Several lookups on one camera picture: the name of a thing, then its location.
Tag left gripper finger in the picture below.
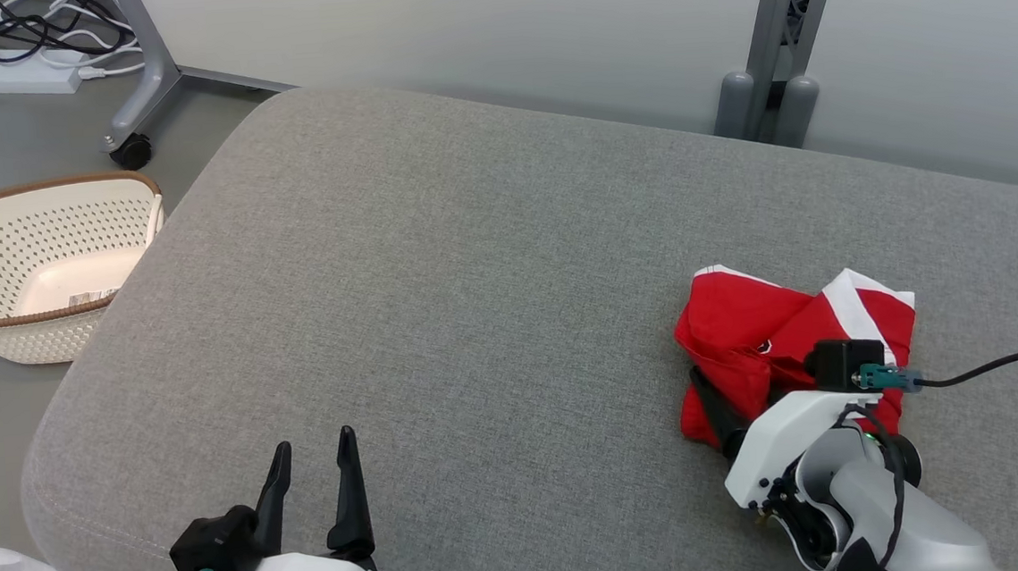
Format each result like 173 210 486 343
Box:
318 423 377 561
246 441 300 556

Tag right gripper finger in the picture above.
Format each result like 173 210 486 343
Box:
688 362 756 462

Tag black cable inside post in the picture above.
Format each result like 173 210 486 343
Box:
783 0 827 54

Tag grey cylindrical post foot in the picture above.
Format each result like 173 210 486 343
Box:
770 73 825 150
710 69 761 143

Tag grey metal partition post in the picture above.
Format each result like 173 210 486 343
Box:
738 0 859 146

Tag red shorts with white trim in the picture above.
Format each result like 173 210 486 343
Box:
669 250 926 454

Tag black floor cable bundle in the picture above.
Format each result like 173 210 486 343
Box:
0 0 114 64

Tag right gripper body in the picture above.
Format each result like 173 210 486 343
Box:
718 387 891 514

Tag black caster wheel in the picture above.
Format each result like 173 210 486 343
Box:
108 131 155 173

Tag white power strip with cables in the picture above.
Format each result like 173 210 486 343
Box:
0 0 147 90

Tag grey metal stand leg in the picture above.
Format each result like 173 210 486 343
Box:
89 0 304 155

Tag cream perforated laundry basket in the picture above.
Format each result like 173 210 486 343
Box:
0 168 177 369

